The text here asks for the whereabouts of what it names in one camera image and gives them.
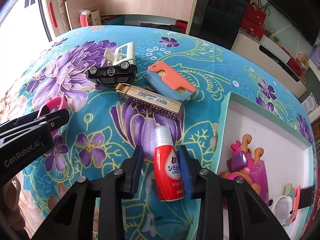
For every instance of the white toy truck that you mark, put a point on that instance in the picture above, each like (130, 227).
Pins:
(123, 53)

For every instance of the black toy car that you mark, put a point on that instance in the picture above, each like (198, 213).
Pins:
(111, 76)

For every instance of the floral blue table cloth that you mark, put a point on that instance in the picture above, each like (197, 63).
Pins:
(85, 65)

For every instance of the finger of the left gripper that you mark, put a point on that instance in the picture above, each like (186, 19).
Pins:
(55, 119)

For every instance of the gold harmonica box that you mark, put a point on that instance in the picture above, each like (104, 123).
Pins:
(148, 100)

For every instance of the white smart watch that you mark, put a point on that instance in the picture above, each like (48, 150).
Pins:
(281, 207)

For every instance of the red gift bag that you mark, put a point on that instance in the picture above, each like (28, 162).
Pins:
(255, 13)

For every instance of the white shallow box tray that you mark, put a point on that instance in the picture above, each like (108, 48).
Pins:
(288, 156)

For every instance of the red stain remover bottle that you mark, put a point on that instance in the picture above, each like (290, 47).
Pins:
(166, 167)

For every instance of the orange blue toy case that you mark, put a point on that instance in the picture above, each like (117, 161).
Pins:
(168, 82)

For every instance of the red gift box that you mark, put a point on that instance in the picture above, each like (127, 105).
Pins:
(252, 28)

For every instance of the pink puppy toy figure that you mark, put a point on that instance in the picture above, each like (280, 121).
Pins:
(242, 160)

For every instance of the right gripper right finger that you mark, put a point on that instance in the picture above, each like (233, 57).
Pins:
(248, 216)

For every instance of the white TV cabinet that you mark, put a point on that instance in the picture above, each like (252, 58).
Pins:
(253, 51)

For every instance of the black bag on floor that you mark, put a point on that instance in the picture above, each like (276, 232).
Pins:
(180, 28)

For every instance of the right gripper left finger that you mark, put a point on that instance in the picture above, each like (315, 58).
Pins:
(73, 215)

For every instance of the black water dispenser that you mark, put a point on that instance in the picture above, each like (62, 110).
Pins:
(218, 21)

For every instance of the teal storage box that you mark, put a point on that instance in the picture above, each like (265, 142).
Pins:
(113, 20)

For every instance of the pink phone holder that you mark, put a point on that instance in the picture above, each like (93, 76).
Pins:
(307, 194)

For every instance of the red paper bag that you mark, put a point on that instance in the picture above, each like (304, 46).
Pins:
(89, 18)

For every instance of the wooden bar counter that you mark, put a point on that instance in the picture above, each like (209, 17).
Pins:
(134, 11)

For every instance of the white flat box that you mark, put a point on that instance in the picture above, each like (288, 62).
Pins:
(272, 50)

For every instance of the black wall television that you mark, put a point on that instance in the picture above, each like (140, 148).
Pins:
(304, 14)

